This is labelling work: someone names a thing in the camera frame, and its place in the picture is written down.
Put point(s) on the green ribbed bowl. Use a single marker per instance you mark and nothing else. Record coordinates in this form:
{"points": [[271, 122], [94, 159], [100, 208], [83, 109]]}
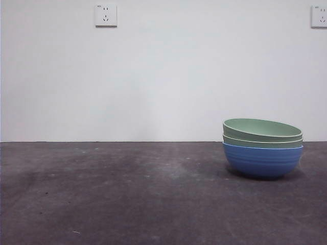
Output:
{"points": [[263, 128], [260, 143]]}

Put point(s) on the blue ribbed bowl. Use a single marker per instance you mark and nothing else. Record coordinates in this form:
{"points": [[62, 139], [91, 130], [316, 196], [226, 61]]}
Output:
{"points": [[263, 162]]}

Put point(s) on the white wall socket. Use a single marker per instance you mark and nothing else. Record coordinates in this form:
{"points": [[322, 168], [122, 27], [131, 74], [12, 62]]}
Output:
{"points": [[106, 15], [319, 16]]}

